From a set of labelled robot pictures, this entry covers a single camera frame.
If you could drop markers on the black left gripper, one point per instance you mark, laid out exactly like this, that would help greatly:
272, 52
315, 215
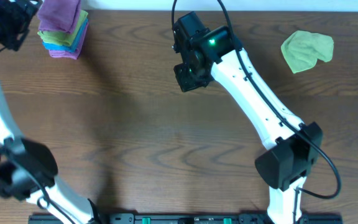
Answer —
4, 20

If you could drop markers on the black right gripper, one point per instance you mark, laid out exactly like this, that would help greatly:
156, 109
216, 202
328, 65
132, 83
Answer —
184, 78

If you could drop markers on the purple microfiber cloth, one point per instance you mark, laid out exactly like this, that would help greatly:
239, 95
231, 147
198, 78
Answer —
59, 15

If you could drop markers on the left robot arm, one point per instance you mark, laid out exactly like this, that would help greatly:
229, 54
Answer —
28, 169

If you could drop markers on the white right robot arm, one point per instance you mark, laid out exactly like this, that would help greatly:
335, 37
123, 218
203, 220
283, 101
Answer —
291, 145

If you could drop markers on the folded purple cloth under stack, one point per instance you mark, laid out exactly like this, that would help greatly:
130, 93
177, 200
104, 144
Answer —
61, 54

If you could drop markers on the folded green cloth on stack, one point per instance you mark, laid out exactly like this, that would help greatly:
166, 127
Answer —
61, 38

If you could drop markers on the folded blue cloth in stack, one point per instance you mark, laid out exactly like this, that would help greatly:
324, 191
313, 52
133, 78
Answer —
71, 46

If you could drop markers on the crumpled green cloth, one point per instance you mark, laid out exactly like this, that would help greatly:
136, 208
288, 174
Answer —
303, 49

